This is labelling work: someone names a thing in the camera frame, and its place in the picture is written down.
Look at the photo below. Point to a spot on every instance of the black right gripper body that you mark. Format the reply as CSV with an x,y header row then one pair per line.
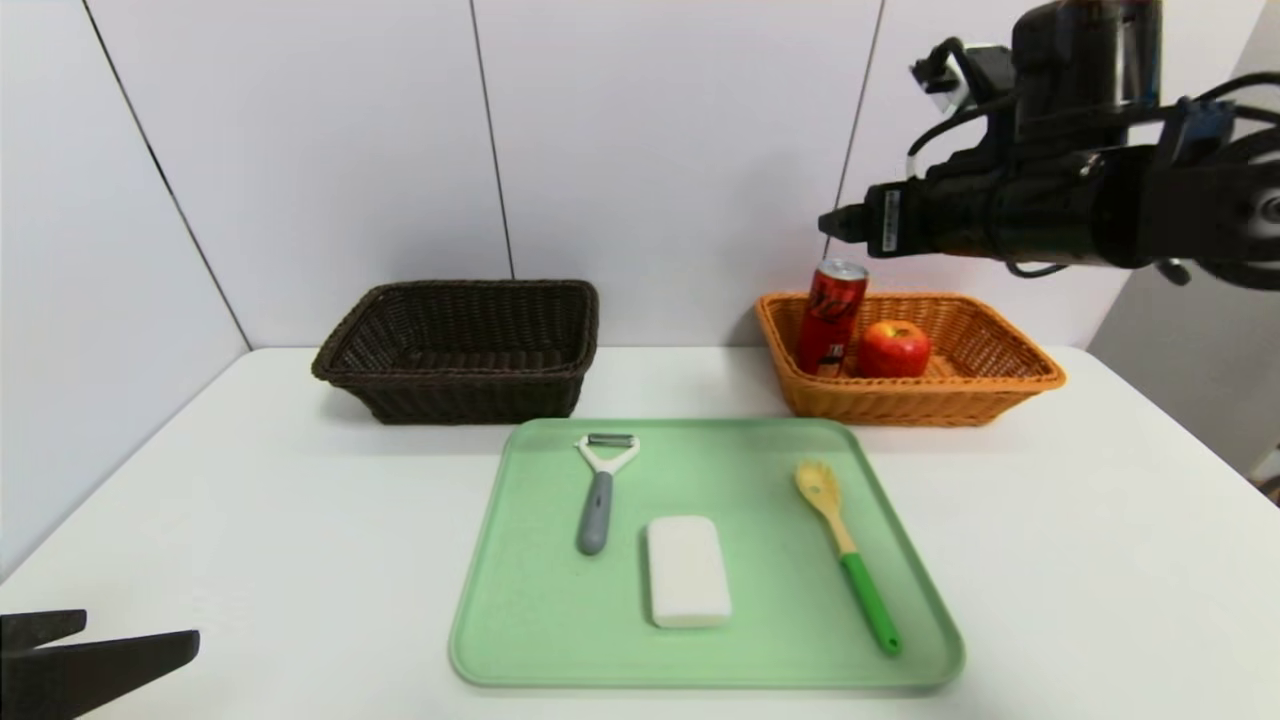
x,y
888,220

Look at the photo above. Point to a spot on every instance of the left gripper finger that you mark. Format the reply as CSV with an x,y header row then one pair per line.
x,y
35,630
90,670

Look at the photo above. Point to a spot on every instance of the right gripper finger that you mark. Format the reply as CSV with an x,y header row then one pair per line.
x,y
845,224

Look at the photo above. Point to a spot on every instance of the red soda can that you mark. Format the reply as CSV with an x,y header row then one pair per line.
x,y
828,320

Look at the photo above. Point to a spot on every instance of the red apple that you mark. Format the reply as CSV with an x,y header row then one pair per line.
x,y
893,350

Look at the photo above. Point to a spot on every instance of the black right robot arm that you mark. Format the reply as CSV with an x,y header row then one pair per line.
x,y
1200,210

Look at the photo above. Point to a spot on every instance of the orange wicker basket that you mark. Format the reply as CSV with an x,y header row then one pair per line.
x,y
900,400

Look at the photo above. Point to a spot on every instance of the dark brown wicker basket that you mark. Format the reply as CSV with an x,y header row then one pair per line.
x,y
450,395

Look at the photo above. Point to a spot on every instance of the light green plastic tray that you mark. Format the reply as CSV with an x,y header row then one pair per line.
x,y
770,560

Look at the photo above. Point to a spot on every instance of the white soap bar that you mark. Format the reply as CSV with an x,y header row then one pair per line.
x,y
688,570

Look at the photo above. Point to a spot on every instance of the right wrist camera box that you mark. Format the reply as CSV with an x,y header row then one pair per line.
x,y
970,75

